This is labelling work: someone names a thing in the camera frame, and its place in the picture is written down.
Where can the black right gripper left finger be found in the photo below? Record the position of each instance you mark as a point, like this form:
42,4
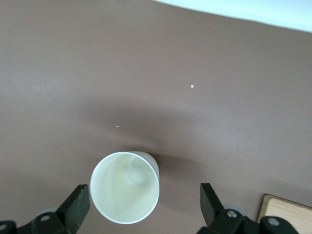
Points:
70,212

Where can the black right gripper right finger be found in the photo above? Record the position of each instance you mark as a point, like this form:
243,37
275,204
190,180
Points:
214,217

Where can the white plastic cup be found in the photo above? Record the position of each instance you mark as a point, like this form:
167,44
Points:
122,192

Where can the bamboo cutting board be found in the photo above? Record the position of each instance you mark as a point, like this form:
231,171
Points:
287,209

